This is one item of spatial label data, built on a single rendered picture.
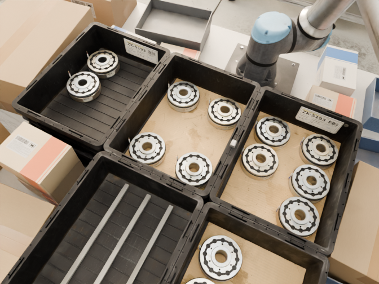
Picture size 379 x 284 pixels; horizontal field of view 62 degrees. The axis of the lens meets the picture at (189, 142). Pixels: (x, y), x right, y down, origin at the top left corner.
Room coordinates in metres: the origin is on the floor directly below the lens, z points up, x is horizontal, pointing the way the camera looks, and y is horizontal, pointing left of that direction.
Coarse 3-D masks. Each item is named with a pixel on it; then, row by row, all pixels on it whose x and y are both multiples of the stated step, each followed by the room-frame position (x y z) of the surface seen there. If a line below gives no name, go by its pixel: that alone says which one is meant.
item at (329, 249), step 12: (288, 96) 0.59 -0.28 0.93; (252, 108) 0.54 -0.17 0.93; (312, 108) 0.56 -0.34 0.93; (324, 108) 0.56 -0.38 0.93; (348, 120) 0.52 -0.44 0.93; (240, 132) 0.46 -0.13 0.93; (360, 132) 0.48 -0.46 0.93; (228, 156) 0.38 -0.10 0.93; (348, 168) 0.37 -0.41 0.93; (216, 180) 0.31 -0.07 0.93; (348, 180) 0.34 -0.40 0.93; (216, 192) 0.28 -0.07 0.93; (228, 204) 0.25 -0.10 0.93; (252, 216) 0.23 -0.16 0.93; (336, 216) 0.24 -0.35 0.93; (276, 228) 0.20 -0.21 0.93; (336, 228) 0.21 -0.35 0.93; (300, 240) 0.18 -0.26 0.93; (324, 252) 0.16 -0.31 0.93
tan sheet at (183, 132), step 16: (176, 80) 0.71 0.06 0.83; (208, 96) 0.65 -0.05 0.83; (160, 112) 0.58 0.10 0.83; (176, 112) 0.58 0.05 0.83; (192, 112) 0.59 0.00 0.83; (144, 128) 0.51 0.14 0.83; (160, 128) 0.52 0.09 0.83; (176, 128) 0.52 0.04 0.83; (192, 128) 0.52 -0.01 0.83; (208, 128) 0.53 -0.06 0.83; (176, 144) 0.46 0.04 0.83; (192, 144) 0.47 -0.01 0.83; (208, 144) 0.47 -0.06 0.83; (224, 144) 0.48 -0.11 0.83; (176, 160) 0.41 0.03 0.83
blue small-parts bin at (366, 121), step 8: (376, 80) 0.84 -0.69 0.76; (368, 88) 0.83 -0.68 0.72; (376, 88) 0.84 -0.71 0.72; (368, 96) 0.78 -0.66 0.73; (376, 96) 0.81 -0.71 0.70; (368, 104) 0.74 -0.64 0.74; (376, 104) 0.77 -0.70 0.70; (368, 112) 0.70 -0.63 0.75; (376, 112) 0.73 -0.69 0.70; (368, 120) 0.66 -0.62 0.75; (376, 120) 0.65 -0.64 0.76; (368, 128) 0.65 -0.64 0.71; (376, 128) 0.65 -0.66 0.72
